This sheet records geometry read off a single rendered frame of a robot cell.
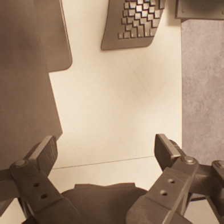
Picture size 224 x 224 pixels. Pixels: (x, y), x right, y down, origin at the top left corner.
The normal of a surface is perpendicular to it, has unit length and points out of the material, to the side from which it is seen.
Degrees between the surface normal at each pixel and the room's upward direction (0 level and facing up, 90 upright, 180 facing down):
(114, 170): 0
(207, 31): 0
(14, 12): 86
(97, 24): 0
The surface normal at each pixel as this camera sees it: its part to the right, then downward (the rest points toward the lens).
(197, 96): 0.03, 0.30
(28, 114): 0.99, -0.11
